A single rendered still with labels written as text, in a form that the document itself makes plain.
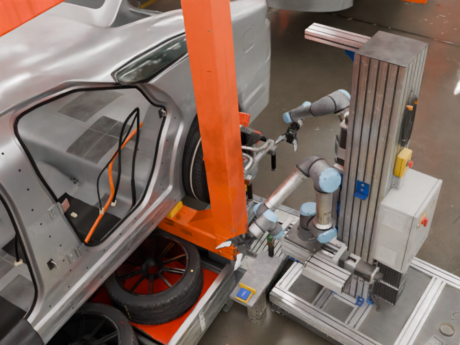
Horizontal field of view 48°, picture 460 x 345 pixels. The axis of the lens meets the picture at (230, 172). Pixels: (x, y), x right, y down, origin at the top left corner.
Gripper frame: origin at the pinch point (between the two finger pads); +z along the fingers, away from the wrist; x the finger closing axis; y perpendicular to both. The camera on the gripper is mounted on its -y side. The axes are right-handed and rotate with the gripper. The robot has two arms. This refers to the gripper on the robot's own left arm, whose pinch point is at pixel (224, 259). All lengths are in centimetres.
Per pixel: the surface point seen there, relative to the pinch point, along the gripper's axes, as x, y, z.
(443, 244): -64, 174, -116
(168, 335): 9, 68, 68
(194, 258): 36, 74, 24
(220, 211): 34, 37, -13
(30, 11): 51, -149, -24
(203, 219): 44, 54, 0
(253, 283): -4, 77, 6
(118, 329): 26, 39, 81
